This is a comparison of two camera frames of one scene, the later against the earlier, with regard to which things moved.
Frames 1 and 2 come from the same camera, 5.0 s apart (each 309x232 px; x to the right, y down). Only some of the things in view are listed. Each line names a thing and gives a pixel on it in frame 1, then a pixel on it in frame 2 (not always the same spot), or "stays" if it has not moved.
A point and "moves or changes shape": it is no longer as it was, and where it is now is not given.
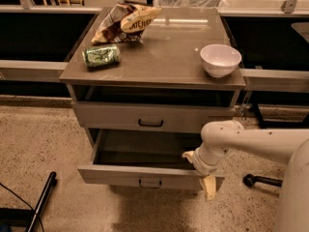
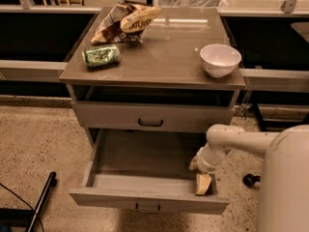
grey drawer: [144, 159] moves or changes shape
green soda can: [100, 56] stays
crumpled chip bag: [124, 22] stays
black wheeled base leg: [250, 180] stays
